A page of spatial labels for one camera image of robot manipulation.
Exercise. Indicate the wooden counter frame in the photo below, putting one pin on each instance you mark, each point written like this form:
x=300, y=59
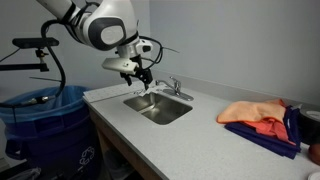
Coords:
x=116, y=146

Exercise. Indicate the coral red cloth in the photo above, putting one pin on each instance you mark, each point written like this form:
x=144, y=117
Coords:
x=273, y=128

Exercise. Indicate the white plastic bag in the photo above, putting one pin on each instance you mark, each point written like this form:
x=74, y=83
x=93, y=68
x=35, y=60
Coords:
x=28, y=175

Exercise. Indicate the navy blue cloth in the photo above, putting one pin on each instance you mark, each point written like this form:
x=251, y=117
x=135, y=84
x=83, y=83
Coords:
x=260, y=140

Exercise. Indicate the black bar camera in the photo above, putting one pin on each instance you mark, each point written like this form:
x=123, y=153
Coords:
x=33, y=42

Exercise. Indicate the blue recycling bin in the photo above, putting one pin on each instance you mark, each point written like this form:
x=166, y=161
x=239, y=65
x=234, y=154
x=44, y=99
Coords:
x=56, y=143

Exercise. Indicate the stainless steel sink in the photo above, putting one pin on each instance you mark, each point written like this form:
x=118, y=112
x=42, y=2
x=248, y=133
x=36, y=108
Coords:
x=156, y=110

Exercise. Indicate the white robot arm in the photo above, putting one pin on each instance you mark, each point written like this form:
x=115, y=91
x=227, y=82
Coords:
x=110, y=30

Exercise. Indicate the orange cloth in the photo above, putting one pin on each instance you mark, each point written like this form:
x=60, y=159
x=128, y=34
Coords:
x=250, y=111

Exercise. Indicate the white round object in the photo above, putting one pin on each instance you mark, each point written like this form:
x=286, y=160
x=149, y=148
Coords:
x=315, y=176

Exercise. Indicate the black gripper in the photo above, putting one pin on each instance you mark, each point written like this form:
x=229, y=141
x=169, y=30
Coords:
x=137, y=63

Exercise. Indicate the grey counter backsplash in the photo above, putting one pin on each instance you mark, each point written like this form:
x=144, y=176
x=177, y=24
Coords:
x=216, y=88

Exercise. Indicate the blue plastic bin liner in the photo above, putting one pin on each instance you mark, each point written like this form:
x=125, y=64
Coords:
x=36, y=110

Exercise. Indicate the reddish brown round object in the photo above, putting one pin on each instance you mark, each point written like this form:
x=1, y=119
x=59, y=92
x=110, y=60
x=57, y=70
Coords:
x=315, y=154

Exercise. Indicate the chrome tap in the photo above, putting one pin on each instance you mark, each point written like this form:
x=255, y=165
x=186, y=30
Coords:
x=175, y=87

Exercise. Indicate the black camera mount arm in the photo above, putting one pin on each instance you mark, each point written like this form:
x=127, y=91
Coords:
x=20, y=67

